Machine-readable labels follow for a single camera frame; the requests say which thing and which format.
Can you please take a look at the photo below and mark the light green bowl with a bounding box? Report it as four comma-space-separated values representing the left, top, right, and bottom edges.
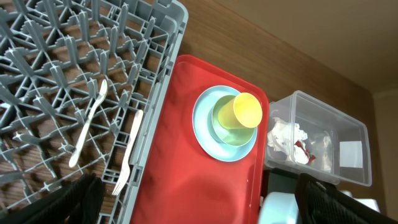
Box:
208, 95, 256, 147

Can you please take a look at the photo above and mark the red plastic tray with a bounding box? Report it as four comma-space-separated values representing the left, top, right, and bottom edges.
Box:
131, 55, 269, 223

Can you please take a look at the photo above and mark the white tissue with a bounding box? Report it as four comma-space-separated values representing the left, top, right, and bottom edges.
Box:
267, 117, 308, 163

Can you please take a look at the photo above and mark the light blue plate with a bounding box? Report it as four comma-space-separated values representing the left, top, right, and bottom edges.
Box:
192, 85, 257, 162

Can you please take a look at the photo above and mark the yellow plastic cup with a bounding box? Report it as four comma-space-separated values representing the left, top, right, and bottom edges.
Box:
218, 92, 262, 129

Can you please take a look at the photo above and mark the light blue small bowl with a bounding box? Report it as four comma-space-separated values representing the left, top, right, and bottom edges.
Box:
258, 192, 302, 223

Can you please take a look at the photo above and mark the white plastic fork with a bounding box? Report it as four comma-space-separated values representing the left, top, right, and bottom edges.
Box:
112, 110, 144, 195

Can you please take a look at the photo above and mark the black plastic tray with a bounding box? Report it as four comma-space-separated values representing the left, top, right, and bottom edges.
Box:
261, 168, 353, 202

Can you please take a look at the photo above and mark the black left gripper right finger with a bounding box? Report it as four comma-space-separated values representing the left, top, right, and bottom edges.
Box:
295, 173, 397, 224

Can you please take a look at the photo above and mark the red snack wrapper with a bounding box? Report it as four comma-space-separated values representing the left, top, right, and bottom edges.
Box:
294, 140, 316, 165

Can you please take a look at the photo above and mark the clear plastic bin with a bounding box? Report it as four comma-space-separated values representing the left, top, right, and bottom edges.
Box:
264, 91, 372, 187

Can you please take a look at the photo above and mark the white plastic spoon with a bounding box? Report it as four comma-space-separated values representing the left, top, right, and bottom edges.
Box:
68, 80, 108, 168

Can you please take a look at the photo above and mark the grey plastic dishwasher rack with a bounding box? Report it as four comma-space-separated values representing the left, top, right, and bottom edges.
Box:
1, 0, 188, 223

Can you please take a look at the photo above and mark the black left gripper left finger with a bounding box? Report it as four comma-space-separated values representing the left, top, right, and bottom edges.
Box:
1, 174, 104, 224

